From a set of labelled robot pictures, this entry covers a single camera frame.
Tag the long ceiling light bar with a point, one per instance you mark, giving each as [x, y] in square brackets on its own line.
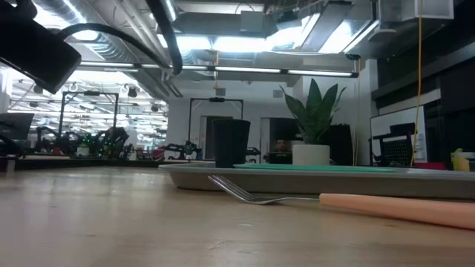
[245, 69]

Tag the black monitor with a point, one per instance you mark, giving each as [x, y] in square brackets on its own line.
[15, 126]

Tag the grey ceiling box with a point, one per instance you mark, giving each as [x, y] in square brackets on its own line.
[252, 22]

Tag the black cabinet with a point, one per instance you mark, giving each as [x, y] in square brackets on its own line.
[339, 144]

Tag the green mat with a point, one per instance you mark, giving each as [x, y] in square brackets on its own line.
[315, 168]

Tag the black rig frame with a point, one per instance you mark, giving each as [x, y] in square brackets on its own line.
[61, 118]
[217, 99]

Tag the yellow green bottle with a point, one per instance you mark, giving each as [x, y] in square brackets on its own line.
[459, 160]

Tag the red flat object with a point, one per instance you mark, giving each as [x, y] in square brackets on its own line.
[430, 165]

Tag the black laptop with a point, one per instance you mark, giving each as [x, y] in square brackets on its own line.
[280, 157]

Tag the person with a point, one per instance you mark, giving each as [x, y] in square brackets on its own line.
[282, 145]

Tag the green snake plant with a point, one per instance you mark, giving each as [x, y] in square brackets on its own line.
[315, 115]

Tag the dark grey plastic cup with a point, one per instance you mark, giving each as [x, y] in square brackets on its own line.
[230, 142]

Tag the black perforated rack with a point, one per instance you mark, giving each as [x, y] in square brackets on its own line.
[397, 150]

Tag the white plant pot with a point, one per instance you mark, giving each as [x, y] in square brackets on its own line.
[311, 155]

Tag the white board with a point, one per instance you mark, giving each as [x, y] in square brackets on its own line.
[393, 116]

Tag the grey plastic tray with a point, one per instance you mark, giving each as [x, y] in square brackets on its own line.
[334, 183]

